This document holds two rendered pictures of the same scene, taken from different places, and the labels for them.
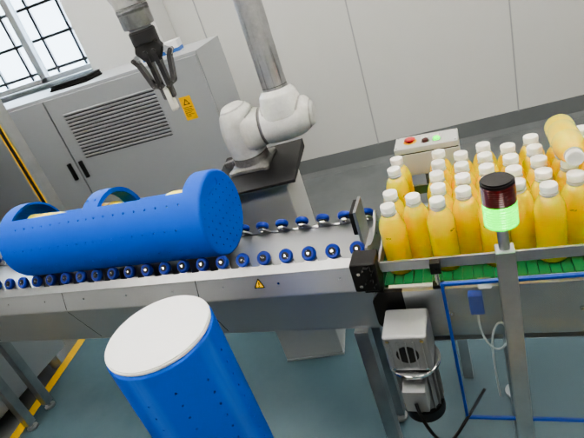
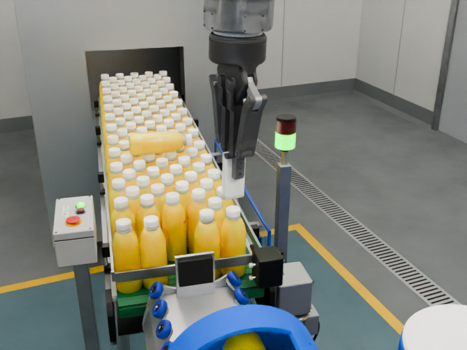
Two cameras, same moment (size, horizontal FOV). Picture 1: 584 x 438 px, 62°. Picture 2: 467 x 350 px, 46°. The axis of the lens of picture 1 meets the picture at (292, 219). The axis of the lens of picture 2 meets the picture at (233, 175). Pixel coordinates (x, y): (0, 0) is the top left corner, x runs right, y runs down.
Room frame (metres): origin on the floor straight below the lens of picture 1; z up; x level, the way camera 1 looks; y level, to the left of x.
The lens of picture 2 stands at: (1.92, 0.79, 1.82)
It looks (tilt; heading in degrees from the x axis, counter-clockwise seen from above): 25 degrees down; 232
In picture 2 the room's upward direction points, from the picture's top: straight up
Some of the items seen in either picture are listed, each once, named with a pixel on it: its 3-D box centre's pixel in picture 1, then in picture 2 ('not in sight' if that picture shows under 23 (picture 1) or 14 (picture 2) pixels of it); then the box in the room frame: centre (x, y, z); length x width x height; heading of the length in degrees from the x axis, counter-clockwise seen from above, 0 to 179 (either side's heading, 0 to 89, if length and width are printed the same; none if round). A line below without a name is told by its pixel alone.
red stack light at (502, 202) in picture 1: (498, 192); (285, 126); (0.79, -0.39, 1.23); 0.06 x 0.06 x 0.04
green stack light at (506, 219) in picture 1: (500, 212); (285, 139); (0.79, -0.39, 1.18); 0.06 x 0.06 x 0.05
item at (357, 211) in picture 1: (359, 222); (195, 276); (1.27, -0.19, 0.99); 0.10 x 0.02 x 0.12; 155
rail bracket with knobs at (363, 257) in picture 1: (368, 271); (265, 269); (1.07, -0.15, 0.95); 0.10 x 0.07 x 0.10; 155
